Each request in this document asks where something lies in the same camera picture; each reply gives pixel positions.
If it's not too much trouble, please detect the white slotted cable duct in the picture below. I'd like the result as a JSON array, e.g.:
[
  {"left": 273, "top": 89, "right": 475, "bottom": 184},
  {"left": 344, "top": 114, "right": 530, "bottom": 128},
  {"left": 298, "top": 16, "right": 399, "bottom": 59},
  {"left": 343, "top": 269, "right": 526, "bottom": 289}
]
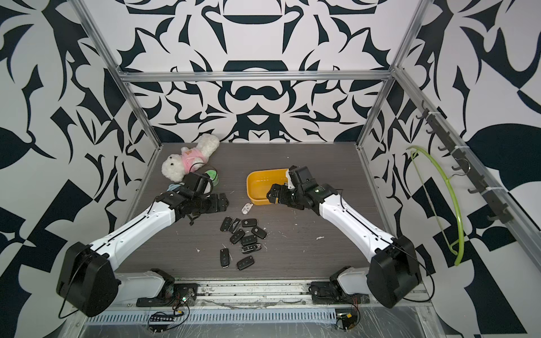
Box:
[{"left": 86, "top": 308, "right": 337, "bottom": 325}]

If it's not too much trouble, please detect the black chrome-edged car key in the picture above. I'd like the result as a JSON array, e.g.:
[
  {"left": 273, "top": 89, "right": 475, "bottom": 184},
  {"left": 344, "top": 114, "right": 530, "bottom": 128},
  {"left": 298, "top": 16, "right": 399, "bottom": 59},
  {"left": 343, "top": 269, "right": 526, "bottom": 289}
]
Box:
[{"left": 240, "top": 243, "right": 261, "bottom": 254}]

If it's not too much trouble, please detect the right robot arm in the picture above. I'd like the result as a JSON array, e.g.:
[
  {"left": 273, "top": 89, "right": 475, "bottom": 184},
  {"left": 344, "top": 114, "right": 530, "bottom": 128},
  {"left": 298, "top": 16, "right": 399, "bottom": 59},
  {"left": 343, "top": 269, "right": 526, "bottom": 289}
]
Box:
[{"left": 266, "top": 166, "right": 422, "bottom": 308}]

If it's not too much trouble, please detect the aluminium frame back bar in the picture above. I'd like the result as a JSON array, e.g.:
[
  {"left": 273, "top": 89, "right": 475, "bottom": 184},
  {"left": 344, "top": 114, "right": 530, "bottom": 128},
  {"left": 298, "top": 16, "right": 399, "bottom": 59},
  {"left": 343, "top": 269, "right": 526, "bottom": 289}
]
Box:
[{"left": 118, "top": 70, "right": 390, "bottom": 83}]

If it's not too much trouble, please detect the black wall hook rack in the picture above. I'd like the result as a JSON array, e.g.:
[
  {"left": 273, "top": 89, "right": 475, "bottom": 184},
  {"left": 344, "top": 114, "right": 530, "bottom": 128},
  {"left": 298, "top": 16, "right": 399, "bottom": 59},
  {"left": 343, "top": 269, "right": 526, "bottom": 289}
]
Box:
[{"left": 418, "top": 101, "right": 514, "bottom": 224}]

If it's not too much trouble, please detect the yellow plastic storage box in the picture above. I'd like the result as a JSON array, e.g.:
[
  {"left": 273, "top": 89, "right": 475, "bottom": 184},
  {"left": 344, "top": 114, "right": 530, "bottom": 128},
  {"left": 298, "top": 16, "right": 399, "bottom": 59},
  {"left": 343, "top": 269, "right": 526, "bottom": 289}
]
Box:
[{"left": 246, "top": 168, "right": 287, "bottom": 206}]

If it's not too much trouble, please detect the green plastic clothes hanger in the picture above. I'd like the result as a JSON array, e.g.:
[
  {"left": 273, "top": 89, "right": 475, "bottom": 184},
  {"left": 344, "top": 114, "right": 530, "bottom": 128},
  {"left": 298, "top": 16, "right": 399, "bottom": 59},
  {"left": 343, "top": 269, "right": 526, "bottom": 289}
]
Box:
[{"left": 407, "top": 145, "right": 466, "bottom": 266}]

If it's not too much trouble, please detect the black car key bottom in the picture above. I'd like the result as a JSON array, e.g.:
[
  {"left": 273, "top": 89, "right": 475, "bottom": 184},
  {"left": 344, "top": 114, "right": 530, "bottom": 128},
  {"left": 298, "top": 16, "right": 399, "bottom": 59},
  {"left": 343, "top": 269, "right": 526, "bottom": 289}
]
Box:
[{"left": 236, "top": 256, "right": 255, "bottom": 270}]

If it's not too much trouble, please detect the white plush dog pink shirt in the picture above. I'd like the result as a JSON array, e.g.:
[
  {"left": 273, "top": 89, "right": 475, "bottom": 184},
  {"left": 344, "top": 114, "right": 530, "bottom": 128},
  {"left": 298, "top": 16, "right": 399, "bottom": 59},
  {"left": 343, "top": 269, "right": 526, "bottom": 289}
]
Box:
[{"left": 161, "top": 134, "right": 220, "bottom": 183}]

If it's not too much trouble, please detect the white silver car key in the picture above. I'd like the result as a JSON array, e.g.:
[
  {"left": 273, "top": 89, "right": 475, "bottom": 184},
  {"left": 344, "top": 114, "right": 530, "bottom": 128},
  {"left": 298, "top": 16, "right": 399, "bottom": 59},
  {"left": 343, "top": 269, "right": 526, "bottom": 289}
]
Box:
[{"left": 241, "top": 203, "right": 253, "bottom": 215}]

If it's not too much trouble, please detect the black car key top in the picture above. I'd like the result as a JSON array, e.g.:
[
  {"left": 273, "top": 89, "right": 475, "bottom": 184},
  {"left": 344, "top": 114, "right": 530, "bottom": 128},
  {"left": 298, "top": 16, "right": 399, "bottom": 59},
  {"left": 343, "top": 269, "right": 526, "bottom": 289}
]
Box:
[{"left": 241, "top": 218, "right": 258, "bottom": 228}]

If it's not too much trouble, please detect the black flip key slanted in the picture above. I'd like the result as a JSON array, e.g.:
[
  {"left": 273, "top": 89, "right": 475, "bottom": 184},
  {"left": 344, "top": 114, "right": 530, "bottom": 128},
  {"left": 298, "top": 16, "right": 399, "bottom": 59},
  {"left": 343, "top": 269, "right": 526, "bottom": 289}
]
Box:
[{"left": 229, "top": 218, "right": 241, "bottom": 234}]

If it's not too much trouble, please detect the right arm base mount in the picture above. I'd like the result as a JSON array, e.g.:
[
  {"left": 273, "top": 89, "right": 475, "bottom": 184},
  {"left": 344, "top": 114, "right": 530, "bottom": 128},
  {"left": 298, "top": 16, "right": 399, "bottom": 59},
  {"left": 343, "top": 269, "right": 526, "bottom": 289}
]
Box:
[{"left": 308, "top": 282, "right": 370, "bottom": 305}]

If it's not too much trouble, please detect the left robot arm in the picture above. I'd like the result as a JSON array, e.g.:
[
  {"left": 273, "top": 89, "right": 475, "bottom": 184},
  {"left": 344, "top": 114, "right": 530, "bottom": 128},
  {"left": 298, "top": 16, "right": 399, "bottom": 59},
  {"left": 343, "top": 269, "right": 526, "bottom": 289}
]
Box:
[{"left": 56, "top": 173, "right": 229, "bottom": 317}]

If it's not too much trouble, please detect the light blue alarm clock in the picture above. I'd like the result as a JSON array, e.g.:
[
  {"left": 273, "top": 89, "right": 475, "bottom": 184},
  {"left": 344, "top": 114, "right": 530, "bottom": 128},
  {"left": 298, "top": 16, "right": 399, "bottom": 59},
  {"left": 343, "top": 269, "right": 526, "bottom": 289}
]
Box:
[{"left": 167, "top": 183, "right": 183, "bottom": 191}]

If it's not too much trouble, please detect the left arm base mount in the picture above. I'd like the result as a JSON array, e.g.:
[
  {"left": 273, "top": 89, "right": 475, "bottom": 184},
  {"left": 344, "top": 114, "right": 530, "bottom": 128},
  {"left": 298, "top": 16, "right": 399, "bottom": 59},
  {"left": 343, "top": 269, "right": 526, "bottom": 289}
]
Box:
[{"left": 136, "top": 283, "right": 199, "bottom": 308}]

